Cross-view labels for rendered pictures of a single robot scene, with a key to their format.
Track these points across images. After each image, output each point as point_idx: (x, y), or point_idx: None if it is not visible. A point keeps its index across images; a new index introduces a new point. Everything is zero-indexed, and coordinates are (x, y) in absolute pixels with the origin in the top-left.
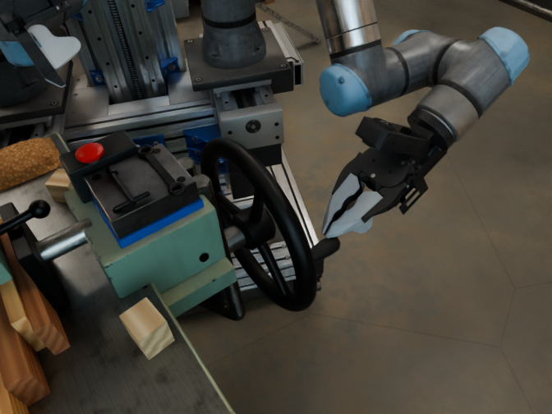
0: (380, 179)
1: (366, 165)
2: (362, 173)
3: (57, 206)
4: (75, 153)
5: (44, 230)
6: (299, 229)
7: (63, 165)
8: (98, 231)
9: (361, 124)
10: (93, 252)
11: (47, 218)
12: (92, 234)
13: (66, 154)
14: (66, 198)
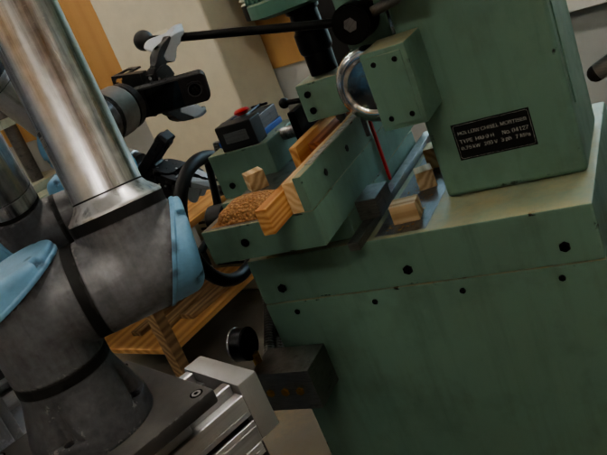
0: (178, 165)
1: (170, 170)
2: (174, 172)
3: (272, 181)
4: (245, 108)
5: (292, 171)
6: None
7: (254, 116)
8: (279, 126)
9: (163, 135)
10: (290, 160)
11: (283, 177)
12: (282, 125)
13: (245, 119)
14: (268, 140)
